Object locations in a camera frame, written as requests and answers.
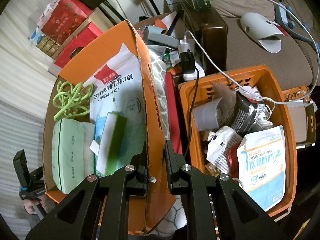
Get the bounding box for red coffee gift box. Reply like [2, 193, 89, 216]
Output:
[54, 21, 103, 69]

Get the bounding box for green and white box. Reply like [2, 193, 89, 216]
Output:
[95, 112, 128, 177]

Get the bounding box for translucent plastic cup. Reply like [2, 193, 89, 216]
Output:
[192, 97, 223, 132]

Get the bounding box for crumpled white printed packet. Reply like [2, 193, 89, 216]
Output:
[207, 126, 244, 175]

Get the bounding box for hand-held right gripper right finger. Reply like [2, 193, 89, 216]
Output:
[164, 140, 288, 240]

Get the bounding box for white medical mask bag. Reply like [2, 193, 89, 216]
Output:
[82, 42, 148, 140]

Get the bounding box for black cable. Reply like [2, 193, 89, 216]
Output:
[184, 66, 200, 157]

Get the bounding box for brown sofa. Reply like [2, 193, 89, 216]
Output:
[205, 0, 320, 90]

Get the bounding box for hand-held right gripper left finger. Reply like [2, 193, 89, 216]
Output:
[25, 141, 148, 240]

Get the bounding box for orange cardboard box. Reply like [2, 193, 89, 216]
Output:
[42, 19, 175, 237]

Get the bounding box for grey pouch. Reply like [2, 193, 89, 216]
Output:
[146, 25, 179, 49]

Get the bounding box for black foil bag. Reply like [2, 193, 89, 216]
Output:
[229, 90, 267, 137]

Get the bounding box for orange plastic basket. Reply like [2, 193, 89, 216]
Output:
[178, 65, 298, 217]

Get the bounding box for gold boxes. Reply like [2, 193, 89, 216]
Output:
[35, 35, 62, 58]

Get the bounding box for small orange basket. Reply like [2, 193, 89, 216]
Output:
[282, 85, 316, 145]

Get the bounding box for red patterned gift box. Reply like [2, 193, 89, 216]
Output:
[40, 0, 93, 43]

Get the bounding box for black charger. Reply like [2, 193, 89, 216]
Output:
[179, 51, 196, 74]

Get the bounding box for white charger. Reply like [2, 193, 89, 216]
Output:
[179, 38, 195, 53]

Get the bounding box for person's left hand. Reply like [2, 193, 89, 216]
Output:
[24, 195, 48, 215]

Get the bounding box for dark wooden armrest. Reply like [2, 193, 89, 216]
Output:
[184, 6, 228, 75]

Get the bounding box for green tissue pack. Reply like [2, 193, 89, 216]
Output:
[51, 119, 97, 194]

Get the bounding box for green cable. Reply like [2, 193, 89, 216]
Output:
[52, 81, 118, 122]

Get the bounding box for blue neck massager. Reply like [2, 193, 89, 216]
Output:
[274, 1, 320, 55]

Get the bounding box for red book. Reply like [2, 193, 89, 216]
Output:
[165, 71, 184, 155]

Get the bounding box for white cable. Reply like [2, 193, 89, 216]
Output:
[184, 0, 320, 105]

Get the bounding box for blue face masks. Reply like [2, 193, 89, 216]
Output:
[94, 115, 108, 140]

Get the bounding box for white blue mask packet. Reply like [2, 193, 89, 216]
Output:
[237, 125, 287, 212]

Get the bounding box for white power strip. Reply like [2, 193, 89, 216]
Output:
[179, 39, 205, 82]

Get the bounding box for pink white packet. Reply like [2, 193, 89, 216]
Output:
[37, 0, 60, 27]

